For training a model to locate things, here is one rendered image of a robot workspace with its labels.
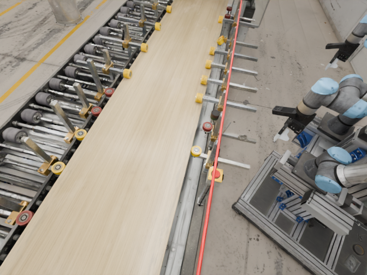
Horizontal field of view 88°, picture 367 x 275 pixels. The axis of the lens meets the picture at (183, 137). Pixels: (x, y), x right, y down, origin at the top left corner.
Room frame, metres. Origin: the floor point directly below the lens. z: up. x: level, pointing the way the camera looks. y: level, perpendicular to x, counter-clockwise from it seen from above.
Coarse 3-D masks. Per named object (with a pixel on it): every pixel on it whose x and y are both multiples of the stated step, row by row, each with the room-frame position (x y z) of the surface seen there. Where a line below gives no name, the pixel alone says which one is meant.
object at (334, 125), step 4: (336, 116) 1.05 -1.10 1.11; (328, 120) 1.06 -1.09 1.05; (332, 120) 1.03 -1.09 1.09; (336, 120) 1.01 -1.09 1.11; (340, 120) 0.99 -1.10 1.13; (328, 124) 1.01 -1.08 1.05; (332, 124) 1.01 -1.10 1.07; (336, 124) 0.98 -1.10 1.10; (340, 124) 0.97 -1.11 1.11; (344, 124) 0.96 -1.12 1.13; (332, 128) 0.97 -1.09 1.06; (336, 128) 0.96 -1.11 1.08; (340, 128) 0.96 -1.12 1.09; (344, 128) 0.95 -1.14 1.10; (348, 128) 0.95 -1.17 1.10; (336, 132) 0.95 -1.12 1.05; (340, 132) 0.94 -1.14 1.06; (344, 132) 0.95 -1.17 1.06
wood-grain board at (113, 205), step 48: (192, 0) 3.28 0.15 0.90; (192, 48) 2.03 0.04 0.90; (144, 96) 1.19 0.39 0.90; (192, 96) 1.27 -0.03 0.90; (96, 144) 0.65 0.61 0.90; (144, 144) 0.70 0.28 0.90; (96, 192) 0.31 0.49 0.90; (144, 192) 0.36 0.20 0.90; (48, 240) 0.03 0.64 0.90; (96, 240) 0.06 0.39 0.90; (144, 240) 0.09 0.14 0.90
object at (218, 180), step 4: (212, 168) 0.43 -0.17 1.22; (216, 168) 0.44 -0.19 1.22; (208, 172) 0.42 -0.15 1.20; (220, 172) 0.41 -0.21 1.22; (208, 176) 0.39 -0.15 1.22; (220, 176) 0.39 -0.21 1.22; (208, 180) 0.37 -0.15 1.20; (216, 180) 0.37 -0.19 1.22; (220, 180) 0.37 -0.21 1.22; (216, 184) 0.37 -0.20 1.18
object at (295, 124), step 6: (300, 114) 0.61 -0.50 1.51; (288, 120) 0.63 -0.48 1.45; (294, 120) 0.62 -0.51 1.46; (300, 120) 0.62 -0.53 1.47; (306, 120) 0.60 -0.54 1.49; (288, 126) 0.61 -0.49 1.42; (294, 126) 0.61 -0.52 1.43; (300, 126) 0.59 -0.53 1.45; (294, 132) 0.59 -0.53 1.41; (300, 132) 0.58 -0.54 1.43
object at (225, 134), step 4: (208, 132) 0.94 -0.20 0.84; (224, 132) 0.95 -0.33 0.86; (224, 136) 0.92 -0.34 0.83; (228, 136) 0.92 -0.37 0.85; (232, 136) 0.92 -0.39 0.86; (236, 136) 0.92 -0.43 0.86; (240, 140) 0.91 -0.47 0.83; (248, 140) 0.90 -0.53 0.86; (252, 140) 0.90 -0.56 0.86; (256, 140) 0.91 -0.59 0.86
